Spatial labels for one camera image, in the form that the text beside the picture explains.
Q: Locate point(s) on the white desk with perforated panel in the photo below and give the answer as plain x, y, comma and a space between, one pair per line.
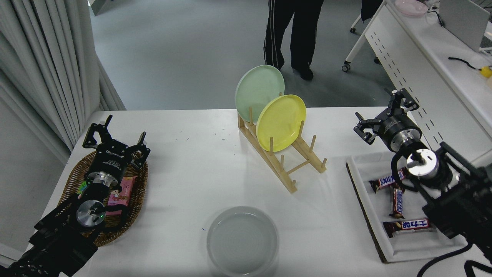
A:
423, 57

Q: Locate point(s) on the white rectangular tray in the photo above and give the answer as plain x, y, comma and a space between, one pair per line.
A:
369, 215

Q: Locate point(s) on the green plate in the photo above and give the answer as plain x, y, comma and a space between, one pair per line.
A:
255, 90

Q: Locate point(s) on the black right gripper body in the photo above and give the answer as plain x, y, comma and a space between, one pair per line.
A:
396, 129

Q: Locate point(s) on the grey laptop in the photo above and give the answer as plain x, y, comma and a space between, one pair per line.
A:
461, 19

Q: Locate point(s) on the short Snickers bar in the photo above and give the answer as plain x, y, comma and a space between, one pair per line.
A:
397, 202

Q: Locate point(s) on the pink plate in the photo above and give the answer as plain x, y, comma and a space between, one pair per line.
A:
411, 7

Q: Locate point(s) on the Snickers bar with Chinese print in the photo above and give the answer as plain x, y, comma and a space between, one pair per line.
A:
407, 226

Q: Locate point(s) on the brown wicker basket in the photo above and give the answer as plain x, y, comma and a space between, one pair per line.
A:
138, 192

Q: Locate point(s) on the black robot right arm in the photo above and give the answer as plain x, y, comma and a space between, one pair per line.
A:
461, 207

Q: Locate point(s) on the green snack packet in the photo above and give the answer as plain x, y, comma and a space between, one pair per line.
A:
82, 188

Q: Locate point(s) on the pink snack bar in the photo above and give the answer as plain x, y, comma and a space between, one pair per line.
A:
123, 192

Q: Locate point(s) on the long Snickers bar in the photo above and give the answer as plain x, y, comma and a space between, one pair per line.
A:
384, 181

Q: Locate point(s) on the wooden plate rack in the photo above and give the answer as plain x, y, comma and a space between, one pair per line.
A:
269, 159

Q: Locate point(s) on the grey curtain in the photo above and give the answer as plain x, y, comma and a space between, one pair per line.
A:
38, 57

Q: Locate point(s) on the person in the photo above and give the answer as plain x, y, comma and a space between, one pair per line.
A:
276, 30

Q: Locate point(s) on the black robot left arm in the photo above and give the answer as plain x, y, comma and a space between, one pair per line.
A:
57, 238

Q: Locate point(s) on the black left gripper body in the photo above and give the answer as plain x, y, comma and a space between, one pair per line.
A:
111, 159

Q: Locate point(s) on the yellow plate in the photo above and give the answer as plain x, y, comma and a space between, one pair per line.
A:
280, 123

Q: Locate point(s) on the grey plate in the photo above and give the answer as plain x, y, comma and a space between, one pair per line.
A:
242, 242

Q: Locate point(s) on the small yellow object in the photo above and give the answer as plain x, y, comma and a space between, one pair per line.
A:
486, 72

